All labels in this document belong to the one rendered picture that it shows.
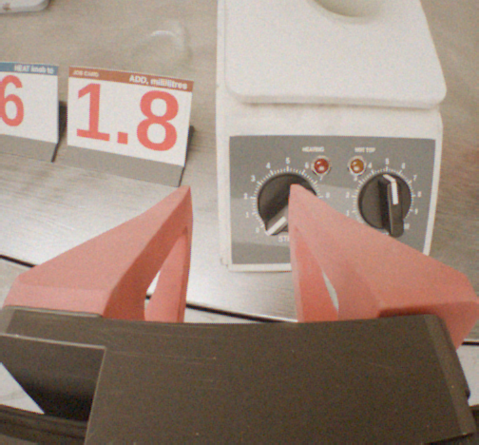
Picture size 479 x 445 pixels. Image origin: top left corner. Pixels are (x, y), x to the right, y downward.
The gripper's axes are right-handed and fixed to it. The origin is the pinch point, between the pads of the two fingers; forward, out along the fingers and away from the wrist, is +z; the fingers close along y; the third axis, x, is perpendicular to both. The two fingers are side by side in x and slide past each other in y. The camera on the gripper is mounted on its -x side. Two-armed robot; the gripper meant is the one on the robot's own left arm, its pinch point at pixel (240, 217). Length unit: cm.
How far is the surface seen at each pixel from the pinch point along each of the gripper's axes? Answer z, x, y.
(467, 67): 20.6, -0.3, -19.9
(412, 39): 11.2, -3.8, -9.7
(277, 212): 5.8, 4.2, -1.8
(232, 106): 9.5, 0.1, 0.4
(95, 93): 14.5, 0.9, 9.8
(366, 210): 6.9, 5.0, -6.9
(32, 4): 25.0, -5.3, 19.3
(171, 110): 13.6, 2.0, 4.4
